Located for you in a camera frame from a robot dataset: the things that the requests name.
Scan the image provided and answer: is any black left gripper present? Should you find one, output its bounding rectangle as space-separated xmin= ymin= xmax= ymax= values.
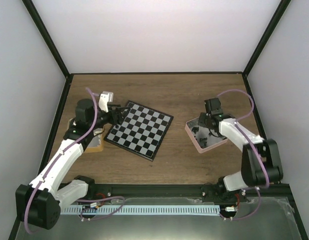
xmin=90 ymin=104 xmax=132 ymax=130

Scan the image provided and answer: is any orange rimmed metal tray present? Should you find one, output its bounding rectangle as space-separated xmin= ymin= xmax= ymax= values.
xmin=66 ymin=118 xmax=106 ymax=153

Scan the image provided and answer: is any pink rimmed metal tray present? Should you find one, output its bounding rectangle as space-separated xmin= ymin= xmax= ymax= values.
xmin=184 ymin=117 xmax=228 ymax=154

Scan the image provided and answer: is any light blue slotted cable duct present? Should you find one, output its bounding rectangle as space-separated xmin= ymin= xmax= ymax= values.
xmin=61 ymin=205 xmax=220 ymax=216

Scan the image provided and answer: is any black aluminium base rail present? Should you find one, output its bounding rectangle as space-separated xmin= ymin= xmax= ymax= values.
xmin=66 ymin=183 xmax=248 ymax=203

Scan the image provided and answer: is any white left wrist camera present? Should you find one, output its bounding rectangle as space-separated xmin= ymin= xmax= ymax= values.
xmin=98 ymin=91 xmax=114 ymax=112

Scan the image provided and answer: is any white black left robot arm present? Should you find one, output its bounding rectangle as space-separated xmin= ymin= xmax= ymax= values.
xmin=15 ymin=97 xmax=129 ymax=232

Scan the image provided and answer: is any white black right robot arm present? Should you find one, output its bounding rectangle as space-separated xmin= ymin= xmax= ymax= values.
xmin=198 ymin=98 xmax=284 ymax=202

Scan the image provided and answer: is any black enclosure frame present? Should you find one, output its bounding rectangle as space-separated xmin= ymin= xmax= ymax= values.
xmin=8 ymin=0 xmax=309 ymax=240

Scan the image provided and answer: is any black and white chessboard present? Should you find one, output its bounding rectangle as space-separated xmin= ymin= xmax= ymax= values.
xmin=104 ymin=100 xmax=174 ymax=161

